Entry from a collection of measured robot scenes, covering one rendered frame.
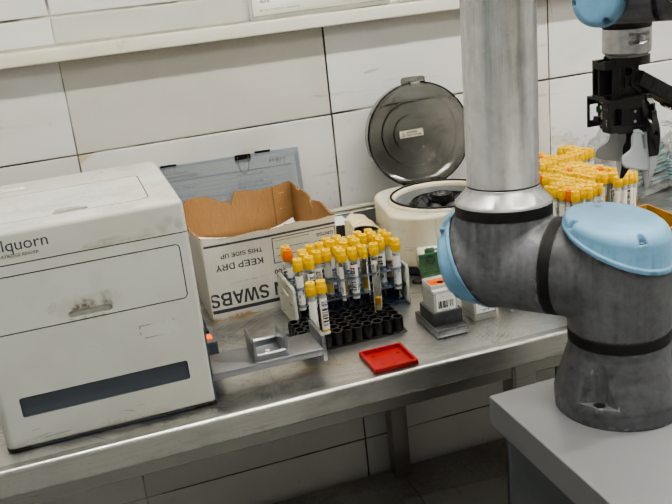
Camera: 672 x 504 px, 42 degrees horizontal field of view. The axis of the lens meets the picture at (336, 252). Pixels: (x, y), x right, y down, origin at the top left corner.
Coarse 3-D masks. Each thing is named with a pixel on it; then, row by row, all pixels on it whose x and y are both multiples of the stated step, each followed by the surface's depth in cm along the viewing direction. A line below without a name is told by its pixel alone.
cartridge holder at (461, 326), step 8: (424, 304) 138; (416, 312) 141; (424, 312) 138; (432, 312) 135; (440, 312) 134; (448, 312) 135; (456, 312) 135; (424, 320) 138; (432, 320) 135; (440, 320) 135; (448, 320) 135; (456, 320) 136; (432, 328) 135; (440, 328) 134; (448, 328) 134; (456, 328) 134; (464, 328) 134; (440, 336) 134
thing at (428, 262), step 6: (426, 252) 137; (432, 252) 137; (420, 258) 137; (426, 258) 137; (432, 258) 138; (420, 264) 137; (426, 264) 137; (432, 264) 138; (438, 264) 138; (420, 270) 137; (426, 270) 138; (432, 270) 138; (438, 270) 138; (426, 276) 138; (432, 276) 138
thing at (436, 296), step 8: (424, 280) 137; (432, 280) 136; (440, 280) 136; (424, 288) 137; (432, 288) 134; (440, 288) 135; (424, 296) 138; (432, 296) 134; (440, 296) 134; (448, 296) 135; (432, 304) 135; (440, 304) 134; (448, 304) 135; (456, 304) 135
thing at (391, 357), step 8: (392, 344) 132; (400, 344) 132; (360, 352) 130; (368, 352) 131; (376, 352) 131; (384, 352) 131; (392, 352) 131; (400, 352) 130; (408, 352) 129; (368, 360) 128; (376, 360) 129; (384, 360) 128; (392, 360) 128; (400, 360) 128; (408, 360) 126; (416, 360) 126; (376, 368) 125; (384, 368) 125; (392, 368) 125; (400, 368) 126
